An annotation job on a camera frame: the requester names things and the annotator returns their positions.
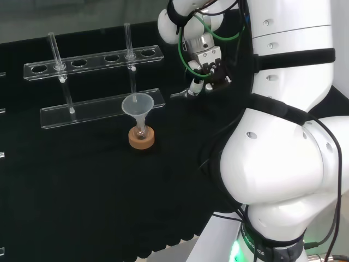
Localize brown cork ring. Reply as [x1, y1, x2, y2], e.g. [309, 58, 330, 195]
[128, 126, 155, 150]

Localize clear acrylic funnel stand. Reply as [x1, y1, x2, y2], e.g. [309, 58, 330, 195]
[23, 22, 166, 129]

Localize green cable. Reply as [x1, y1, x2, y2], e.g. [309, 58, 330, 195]
[177, 13, 246, 80]

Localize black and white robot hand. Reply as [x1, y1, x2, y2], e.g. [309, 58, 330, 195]
[185, 45, 233, 98]

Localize thin black cable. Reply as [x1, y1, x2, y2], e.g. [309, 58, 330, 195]
[304, 210, 343, 249]

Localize black cloth bench cover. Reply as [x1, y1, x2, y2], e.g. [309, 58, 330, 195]
[0, 8, 349, 262]

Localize translucent plastic funnel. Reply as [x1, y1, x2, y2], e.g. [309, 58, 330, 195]
[121, 92, 155, 132]

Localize clear round-bottom flask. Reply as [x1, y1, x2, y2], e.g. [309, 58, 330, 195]
[135, 121, 149, 141]

